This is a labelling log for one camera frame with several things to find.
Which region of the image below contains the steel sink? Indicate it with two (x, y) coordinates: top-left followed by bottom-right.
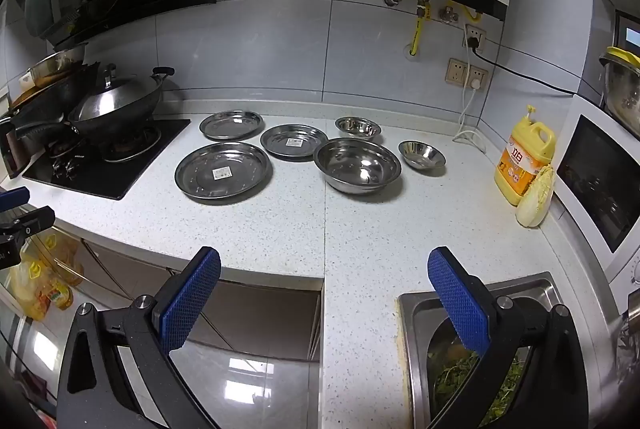
(395, 271), (627, 429)

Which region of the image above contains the black frying pan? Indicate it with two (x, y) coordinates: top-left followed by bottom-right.
(9, 64), (101, 141)

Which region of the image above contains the brown base cabinet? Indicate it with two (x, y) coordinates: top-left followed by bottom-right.
(55, 229), (324, 363)

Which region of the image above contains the yellow cooking oil bottle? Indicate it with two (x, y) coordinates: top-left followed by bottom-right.
(7, 229), (84, 323)

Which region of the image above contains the yellow detergent bottle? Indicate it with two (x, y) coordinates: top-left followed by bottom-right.
(493, 104), (558, 209)

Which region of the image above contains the steel wok lid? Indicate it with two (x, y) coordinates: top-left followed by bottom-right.
(70, 64), (162, 124)

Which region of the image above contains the large labelled steel plate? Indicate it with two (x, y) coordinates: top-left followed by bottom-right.
(174, 142), (274, 203)

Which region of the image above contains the glass jar with yellow lid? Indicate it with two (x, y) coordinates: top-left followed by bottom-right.
(598, 44), (640, 136)

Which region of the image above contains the dark brown container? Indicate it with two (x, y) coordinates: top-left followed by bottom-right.
(0, 124), (32, 181)

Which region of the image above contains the large steel bowl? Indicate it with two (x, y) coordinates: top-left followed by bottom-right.
(313, 138), (403, 196)

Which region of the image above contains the white microwave oven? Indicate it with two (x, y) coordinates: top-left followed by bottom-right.
(547, 93), (640, 271)

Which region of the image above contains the black power cable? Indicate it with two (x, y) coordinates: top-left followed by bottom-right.
(470, 44), (577, 96)

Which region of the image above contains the steel pan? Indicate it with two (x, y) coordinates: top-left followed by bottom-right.
(20, 45), (89, 93)

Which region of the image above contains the napa cabbage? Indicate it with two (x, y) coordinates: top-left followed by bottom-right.
(514, 164), (556, 229)

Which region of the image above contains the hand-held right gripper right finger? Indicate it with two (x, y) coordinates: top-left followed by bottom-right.
(426, 246), (591, 429)

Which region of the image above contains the white power cable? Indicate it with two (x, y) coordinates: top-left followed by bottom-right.
(452, 86), (487, 154)

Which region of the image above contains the small labelled steel plate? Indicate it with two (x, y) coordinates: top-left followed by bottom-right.
(259, 124), (329, 160)

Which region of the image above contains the steel basin with greens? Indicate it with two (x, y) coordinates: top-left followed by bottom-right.
(426, 313), (532, 429)

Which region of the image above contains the small flared steel bowl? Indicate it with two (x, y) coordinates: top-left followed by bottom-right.
(398, 140), (447, 171)

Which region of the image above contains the black wok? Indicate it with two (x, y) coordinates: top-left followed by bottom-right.
(67, 66), (176, 139)

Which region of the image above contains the yellow gas hose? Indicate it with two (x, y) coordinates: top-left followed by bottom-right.
(409, 0), (432, 56)

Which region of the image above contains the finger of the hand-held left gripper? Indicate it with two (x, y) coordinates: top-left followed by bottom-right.
(0, 188), (30, 212)
(0, 206), (55, 238)

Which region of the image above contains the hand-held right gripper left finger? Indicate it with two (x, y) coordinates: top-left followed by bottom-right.
(56, 246), (222, 429)

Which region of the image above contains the plain steel plate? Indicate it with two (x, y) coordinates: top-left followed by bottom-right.
(199, 110), (265, 141)

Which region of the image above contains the black gas stove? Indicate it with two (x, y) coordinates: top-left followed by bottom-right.
(22, 117), (192, 202)

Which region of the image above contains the small deep steel bowl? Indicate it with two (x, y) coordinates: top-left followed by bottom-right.
(334, 116), (382, 143)

